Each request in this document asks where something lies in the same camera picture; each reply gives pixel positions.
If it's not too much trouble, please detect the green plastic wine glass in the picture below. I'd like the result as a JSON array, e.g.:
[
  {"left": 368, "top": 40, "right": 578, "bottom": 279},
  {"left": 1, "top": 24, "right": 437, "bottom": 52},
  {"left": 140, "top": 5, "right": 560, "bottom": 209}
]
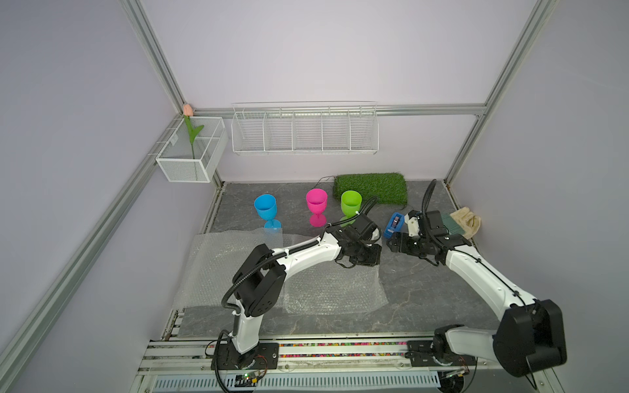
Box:
[{"left": 341, "top": 190, "right": 363, "bottom": 220}]

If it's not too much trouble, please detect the artificial tulip flower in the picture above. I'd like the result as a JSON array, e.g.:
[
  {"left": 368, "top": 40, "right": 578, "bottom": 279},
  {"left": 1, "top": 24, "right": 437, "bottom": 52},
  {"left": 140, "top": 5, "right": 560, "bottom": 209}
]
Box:
[{"left": 182, "top": 103, "right": 205, "bottom": 160}]

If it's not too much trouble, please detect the pink plastic wine glass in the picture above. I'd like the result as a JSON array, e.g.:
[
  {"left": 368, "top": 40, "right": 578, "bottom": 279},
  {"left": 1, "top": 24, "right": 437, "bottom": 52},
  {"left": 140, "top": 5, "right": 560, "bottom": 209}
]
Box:
[{"left": 306, "top": 188, "right": 328, "bottom": 228}]

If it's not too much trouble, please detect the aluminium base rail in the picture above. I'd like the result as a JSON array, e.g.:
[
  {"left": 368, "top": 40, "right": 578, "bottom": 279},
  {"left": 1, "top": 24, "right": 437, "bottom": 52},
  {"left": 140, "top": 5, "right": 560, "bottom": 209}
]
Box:
[{"left": 130, "top": 334, "right": 563, "bottom": 392}]

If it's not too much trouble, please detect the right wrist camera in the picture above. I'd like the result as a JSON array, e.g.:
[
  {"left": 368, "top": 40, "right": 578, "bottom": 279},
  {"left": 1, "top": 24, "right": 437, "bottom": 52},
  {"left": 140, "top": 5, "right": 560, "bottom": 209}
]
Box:
[{"left": 405, "top": 210, "right": 422, "bottom": 238}]

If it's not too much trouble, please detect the white wire wall rack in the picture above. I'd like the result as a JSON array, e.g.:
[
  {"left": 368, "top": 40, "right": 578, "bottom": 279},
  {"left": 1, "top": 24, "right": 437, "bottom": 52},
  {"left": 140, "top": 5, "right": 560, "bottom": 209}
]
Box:
[{"left": 231, "top": 101, "right": 379, "bottom": 155}]

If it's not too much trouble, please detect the white mesh wall basket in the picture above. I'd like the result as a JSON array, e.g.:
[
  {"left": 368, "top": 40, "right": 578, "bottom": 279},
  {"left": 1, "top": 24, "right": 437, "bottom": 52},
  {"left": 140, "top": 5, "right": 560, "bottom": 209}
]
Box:
[{"left": 156, "top": 116, "right": 229, "bottom": 183}]

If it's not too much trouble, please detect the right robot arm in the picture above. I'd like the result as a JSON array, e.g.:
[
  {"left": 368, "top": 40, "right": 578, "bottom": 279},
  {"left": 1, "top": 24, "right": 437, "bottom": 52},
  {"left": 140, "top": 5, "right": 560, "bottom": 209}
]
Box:
[{"left": 387, "top": 180, "right": 568, "bottom": 378}]

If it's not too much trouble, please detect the blue tape dispenser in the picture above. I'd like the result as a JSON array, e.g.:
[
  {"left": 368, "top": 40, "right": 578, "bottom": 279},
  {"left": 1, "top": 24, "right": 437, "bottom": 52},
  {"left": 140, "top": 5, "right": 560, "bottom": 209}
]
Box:
[{"left": 383, "top": 212, "right": 406, "bottom": 240}]

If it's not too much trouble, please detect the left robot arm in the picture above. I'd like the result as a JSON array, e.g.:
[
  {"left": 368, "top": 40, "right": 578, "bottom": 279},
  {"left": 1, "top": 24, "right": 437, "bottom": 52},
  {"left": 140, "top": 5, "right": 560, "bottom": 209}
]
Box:
[{"left": 213, "top": 196, "right": 382, "bottom": 370}]

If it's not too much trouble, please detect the blue plastic wine glass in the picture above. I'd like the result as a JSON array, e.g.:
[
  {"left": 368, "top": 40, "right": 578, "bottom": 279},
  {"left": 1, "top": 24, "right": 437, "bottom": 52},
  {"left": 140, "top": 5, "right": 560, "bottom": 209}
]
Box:
[{"left": 254, "top": 194, "right": 282, "bottom": 230}]

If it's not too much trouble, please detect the artificial grass mat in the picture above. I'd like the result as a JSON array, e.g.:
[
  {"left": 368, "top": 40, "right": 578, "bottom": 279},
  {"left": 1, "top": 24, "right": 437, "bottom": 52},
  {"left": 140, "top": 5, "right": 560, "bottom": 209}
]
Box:
[{"left": 333, "top": 173, "right": 408, "bottom": 205}]

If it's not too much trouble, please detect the green dustpan brush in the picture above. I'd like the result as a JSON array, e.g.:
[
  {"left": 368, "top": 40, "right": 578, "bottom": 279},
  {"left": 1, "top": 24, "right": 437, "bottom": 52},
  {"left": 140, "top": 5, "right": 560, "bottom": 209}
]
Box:
[{"left": 441, "top": 214, "right": 465, "bottom": 235}]

